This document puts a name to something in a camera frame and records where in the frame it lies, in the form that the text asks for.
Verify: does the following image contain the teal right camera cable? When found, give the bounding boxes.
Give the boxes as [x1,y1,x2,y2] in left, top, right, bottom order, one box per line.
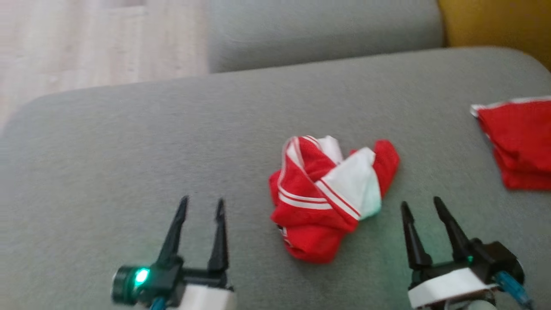
[494,271,533,310]

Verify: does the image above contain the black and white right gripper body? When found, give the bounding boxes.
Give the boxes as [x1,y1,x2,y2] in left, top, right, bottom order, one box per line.
[408,258,500,309]

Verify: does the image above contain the red and white garment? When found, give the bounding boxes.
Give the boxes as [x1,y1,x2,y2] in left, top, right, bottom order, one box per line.
[269,135,400,264]

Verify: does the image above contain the yellow sofa back cushion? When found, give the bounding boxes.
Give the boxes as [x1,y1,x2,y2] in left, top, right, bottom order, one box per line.
[437,0,551,71]

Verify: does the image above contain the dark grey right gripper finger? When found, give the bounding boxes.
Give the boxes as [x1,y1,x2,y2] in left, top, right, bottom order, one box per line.
[434,197,472,262]
[401,201,432,271]

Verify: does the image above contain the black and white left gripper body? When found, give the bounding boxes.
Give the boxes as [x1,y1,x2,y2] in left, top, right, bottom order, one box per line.
[179,268,237,310]

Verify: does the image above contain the folded red garment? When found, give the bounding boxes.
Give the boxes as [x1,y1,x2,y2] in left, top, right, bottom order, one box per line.
[470,96,551,191]

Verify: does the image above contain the grey sofa seat cushion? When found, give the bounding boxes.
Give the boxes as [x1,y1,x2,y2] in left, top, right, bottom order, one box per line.
[207,0,445,73]
[0,46,551,310]

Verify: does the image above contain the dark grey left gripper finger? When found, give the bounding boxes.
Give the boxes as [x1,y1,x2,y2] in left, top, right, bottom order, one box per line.
[157,196,189,265]
[208,198,229,274]

